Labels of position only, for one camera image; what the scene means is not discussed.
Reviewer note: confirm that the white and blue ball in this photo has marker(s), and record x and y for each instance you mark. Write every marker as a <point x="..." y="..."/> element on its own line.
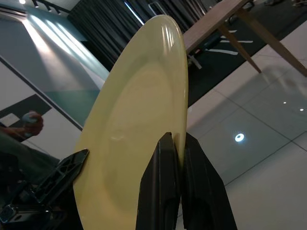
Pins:
<point x="27" y="118"/>

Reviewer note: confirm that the person torso green shirt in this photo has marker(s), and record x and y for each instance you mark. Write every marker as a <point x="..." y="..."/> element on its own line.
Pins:
<point x="24" y="160"/>

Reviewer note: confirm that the person hand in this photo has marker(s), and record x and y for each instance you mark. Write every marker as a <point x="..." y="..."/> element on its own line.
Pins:
<point x="38" y="124"/>

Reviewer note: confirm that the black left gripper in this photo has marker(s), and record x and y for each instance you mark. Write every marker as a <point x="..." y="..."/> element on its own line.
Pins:
<point x="36" y="215"/>

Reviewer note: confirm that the dark pleated curtain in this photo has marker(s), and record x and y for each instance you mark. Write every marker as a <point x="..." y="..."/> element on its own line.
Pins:
<point x="103" y="26"/>

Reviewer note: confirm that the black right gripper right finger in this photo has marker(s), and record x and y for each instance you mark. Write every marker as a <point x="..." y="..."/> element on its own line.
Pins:
<point x="206" y="191"/>

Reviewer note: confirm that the pale yellow plate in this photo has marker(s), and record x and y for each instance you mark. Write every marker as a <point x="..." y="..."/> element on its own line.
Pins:
<point x="134" y="107"/>

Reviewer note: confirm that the light wooden table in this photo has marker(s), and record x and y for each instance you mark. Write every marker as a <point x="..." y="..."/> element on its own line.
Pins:
<point x="208" y="26"/>

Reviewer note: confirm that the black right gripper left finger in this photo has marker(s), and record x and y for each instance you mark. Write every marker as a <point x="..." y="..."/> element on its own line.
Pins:
<point x="160" y="187"/>

